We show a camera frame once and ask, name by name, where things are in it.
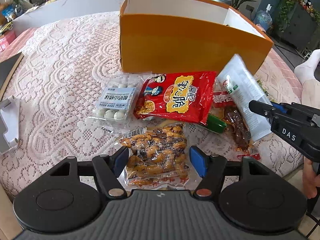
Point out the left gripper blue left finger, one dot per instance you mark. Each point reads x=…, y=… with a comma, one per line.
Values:
x=119, y=160

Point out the clear packet white balls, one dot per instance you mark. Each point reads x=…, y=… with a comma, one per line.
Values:
x=114, y=107

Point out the pink lace tablecloth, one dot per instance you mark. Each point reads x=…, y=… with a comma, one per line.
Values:
x=64, y=70

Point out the small green packet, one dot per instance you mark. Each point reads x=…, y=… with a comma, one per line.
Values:
x=215, y=124

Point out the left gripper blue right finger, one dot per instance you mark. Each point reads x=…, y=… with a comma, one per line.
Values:
x=200, y=161

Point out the black notebook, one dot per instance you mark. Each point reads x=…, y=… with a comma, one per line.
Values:
x=7, y=69

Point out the clear packet orange peanuts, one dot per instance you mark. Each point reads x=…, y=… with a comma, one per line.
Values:
x=156, y=156

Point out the red brown meat stick packet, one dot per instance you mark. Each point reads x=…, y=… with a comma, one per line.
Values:
x=225, y=109

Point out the blue water bottle jug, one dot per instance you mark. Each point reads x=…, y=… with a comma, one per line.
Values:
x=263, y=18

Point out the light green bean packet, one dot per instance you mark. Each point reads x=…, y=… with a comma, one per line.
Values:
x=261, y=86

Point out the red chip bag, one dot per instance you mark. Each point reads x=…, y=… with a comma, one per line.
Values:
x=185, y=97

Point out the orange cardboard box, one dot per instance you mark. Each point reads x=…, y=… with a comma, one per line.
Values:
x=172, y=36

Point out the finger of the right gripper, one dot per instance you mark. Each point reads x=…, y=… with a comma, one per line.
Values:
x=262, y=109
x=279, y=107

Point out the white sock foot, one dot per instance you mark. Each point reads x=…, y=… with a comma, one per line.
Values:
x=306, y=70

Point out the dark grey cabinet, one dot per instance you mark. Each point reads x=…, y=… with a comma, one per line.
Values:
x=300, y=29

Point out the person's right hand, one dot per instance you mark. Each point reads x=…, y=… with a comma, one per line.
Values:
x=310, y=179

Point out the hanging ivy plant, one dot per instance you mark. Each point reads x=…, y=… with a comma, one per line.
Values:
x=285, y=7

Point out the white tv console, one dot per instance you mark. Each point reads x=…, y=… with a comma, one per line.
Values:
x=62, y=9

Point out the white green snack packet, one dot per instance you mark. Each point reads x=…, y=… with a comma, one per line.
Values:
x=243, y=88

